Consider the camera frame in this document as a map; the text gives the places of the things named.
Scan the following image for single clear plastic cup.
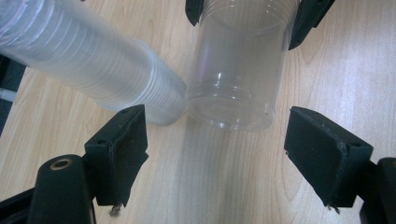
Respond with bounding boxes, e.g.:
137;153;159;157
184;0;302;133

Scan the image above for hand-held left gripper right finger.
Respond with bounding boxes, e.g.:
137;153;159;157
283;105;375;210

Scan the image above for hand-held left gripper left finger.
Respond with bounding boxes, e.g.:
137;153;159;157
83;104;150;208

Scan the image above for stack of clear plastic cups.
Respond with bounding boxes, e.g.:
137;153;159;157
0;0;188;126

